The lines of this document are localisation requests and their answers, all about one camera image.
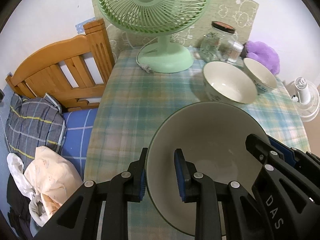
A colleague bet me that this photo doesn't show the purple plush toy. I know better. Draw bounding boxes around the purple plush toy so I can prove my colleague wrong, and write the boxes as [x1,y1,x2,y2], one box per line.
[245,41,280,75]

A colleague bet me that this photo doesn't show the green cartoon wall cloth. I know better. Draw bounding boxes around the green cartoon wall cloth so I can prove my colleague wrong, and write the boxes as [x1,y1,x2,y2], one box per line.
[92,0,259,59]

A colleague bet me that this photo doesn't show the green desk fan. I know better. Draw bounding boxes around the green desk fan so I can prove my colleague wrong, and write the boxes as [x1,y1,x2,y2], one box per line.
[97,0,210,73]

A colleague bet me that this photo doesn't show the wooden bed headboard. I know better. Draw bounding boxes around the wooden bed headboard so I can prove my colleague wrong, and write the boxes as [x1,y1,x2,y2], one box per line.
[5,19,115,112]

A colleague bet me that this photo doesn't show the grey plaid pillow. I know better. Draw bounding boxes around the grey plaid pillow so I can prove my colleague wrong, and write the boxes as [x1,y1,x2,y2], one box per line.
[5,93,66,168]

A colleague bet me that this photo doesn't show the small glass mug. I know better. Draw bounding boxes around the small glass mug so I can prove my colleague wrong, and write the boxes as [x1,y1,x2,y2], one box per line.
[200,33,220,62]

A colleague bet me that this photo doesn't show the white cloth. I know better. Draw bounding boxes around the white cloth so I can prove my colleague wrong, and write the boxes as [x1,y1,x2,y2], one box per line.
[7,153,49,227]

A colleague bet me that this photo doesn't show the white floral bowl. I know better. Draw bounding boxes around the white floral bowl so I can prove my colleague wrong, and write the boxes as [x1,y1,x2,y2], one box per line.
[243,58,277,94]
[202,61,258,106]

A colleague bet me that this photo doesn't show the cotton swab container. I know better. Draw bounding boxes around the cotton swab container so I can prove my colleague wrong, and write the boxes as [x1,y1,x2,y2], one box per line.
[227,41,244,63]

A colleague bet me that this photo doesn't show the large green rimmed bowl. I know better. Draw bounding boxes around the large green rimmed bowl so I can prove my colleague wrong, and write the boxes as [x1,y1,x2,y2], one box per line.
[146,102,269,236]

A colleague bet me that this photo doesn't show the green fan cord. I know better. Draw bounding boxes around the green fan cord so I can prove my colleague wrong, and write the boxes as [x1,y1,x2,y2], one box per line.
[135,42,161,74]

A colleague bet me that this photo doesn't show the glass jar black lid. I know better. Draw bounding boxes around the glass jar black lid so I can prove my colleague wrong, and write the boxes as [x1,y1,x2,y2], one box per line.
[211,21,235,62]

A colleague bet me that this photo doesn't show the white standing fan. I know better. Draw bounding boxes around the white standing fan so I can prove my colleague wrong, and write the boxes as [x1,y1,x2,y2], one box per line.
[289,76,319,122]

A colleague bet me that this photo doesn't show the blue plaid bed sheet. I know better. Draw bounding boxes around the blue plaid bed sheet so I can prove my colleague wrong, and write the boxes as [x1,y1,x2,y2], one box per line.
[61,108,98,179]

